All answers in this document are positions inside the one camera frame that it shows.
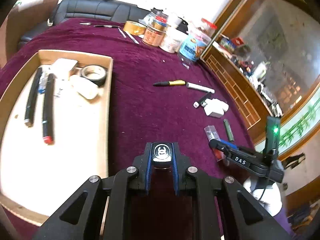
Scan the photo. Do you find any black bag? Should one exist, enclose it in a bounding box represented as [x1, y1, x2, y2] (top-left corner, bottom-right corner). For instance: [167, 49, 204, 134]
[179, 17, 189, 34]

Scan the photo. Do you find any bamboo wall panel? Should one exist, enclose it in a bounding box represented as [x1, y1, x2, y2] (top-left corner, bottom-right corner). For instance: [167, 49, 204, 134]
[255, 100, 320, 155]

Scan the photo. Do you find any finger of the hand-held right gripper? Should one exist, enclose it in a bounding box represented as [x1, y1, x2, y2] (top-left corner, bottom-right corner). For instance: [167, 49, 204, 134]
[209, 139, 232, 159]
[219, 140, 254, 153]

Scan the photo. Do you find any olive green lighter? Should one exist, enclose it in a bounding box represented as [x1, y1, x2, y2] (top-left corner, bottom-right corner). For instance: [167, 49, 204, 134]
[223, 119, 234, 141]

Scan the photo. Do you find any orange plastic jar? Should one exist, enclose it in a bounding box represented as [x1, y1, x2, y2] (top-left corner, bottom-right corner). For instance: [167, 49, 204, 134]
[142, 22, 167, 47]

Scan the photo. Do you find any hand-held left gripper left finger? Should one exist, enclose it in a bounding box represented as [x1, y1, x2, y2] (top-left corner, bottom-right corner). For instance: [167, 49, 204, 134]
[32, 142, 154, 240]

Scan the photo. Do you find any yellow tape roll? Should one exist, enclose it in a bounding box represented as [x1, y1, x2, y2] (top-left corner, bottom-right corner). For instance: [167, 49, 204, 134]
[123, 20, 146, 36]

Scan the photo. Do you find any black lipstick tube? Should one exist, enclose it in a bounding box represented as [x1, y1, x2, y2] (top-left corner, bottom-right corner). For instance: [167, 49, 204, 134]
[151, 141, 174, 170]

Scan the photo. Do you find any maroon velvet tablecloth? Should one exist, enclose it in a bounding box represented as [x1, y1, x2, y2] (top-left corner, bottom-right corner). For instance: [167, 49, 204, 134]
[0, 17, 255, 240]

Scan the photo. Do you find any white paint marker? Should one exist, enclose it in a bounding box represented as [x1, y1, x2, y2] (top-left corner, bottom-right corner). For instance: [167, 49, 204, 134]
[185, 82, 215, 94]

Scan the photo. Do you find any black gold pen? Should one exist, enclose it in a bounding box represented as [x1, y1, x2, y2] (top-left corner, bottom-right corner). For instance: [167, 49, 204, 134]
[153, 79, 186, 87]

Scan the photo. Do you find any white usb charger block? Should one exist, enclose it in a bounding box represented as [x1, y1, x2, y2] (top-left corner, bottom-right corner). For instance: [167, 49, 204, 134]
[50, 58, 77, 80]

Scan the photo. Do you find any black leather sofa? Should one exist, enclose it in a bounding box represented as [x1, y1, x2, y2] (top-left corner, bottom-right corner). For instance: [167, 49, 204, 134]
[19, 0, 155, 49]

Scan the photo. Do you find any black white shoe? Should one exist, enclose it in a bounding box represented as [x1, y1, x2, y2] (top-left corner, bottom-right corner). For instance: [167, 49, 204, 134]
[284, 152, 306, 169]

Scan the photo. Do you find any blue ballpoint pen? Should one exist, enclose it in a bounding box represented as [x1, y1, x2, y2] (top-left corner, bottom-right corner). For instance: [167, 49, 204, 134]
[37, 71, 48, 94]

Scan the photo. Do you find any person's right hand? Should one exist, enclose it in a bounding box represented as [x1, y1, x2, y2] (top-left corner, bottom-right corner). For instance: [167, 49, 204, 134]
[244, 176, 283, 217]

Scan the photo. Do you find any white rounded plastic case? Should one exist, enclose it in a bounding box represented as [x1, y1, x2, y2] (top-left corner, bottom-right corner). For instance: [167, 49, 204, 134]
[69, 76, 100, 100]

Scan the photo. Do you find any white plastic jar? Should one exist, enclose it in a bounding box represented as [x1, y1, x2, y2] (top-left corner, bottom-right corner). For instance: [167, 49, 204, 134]
[159, 26, 188, 53]

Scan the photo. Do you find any black electrical tape roll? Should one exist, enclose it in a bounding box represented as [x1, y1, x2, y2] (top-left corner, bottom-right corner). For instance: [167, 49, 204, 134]
[80, 65, 108, 87]

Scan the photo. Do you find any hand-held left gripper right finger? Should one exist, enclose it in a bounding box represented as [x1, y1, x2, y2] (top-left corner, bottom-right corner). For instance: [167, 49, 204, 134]
[172, 142, 292, 240]

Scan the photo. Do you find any black marker white band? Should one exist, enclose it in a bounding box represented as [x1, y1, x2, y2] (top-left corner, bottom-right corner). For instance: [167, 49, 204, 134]
[193, 92, 213, 109]

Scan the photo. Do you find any white green cup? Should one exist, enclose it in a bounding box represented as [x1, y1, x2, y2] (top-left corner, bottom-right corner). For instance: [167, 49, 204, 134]
[254, 62, 267, 78]

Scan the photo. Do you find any black art marker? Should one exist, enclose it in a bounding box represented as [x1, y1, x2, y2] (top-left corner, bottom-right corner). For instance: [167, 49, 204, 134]
[24, 67, 43, 127]

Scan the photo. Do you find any clear jar blue label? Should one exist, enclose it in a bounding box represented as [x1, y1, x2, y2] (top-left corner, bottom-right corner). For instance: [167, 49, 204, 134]
[179, 34, 212, 62]

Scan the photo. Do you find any wooden cabinet shelf with clutter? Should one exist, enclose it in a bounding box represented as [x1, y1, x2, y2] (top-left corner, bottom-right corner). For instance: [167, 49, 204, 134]
[200, 0, 320, 160]

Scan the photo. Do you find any colourful cardboard box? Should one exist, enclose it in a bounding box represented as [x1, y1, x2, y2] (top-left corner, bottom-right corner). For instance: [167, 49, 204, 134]
[219, 36, 237, 52]

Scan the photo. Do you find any clear plastic case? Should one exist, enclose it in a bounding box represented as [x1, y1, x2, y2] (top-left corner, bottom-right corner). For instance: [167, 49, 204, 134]
[204, 125, 229, 167]

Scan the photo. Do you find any red blue ribbon roll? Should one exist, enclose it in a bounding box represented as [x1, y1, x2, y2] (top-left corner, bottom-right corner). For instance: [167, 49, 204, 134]
[154, 16, 168, 28]

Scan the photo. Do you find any white power adapter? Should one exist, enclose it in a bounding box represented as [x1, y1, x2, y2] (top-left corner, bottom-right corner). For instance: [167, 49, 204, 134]
[201, 99, 229, 118]

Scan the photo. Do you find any clear jar red lid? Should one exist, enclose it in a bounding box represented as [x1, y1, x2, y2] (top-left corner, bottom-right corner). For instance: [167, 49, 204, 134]
[197, 18, 217, 38]

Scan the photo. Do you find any black marker red cap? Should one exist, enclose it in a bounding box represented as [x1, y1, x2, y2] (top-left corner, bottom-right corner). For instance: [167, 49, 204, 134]
[41, 74, 55, 145]

